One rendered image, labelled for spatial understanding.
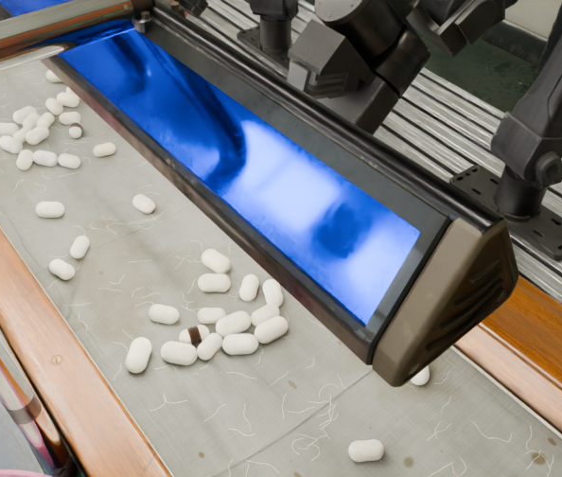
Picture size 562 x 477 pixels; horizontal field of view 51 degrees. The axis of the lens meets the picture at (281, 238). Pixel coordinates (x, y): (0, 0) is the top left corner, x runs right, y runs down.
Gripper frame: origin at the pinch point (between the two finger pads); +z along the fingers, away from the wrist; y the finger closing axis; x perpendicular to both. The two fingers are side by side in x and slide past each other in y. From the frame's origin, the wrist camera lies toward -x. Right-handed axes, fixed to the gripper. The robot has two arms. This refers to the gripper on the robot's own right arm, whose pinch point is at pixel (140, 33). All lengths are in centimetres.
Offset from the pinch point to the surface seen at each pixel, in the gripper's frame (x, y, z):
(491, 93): 169, -31, -70
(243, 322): -1.8, 44.2, 18.6
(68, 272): -8.5, 25.7, 27.1
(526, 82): 180, -27, -83
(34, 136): -3.8, -1.5, 20.8
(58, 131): -0.1, -3.2, 18.8
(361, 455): -2, 62, 19
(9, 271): -12.5, 22.4, 30.4
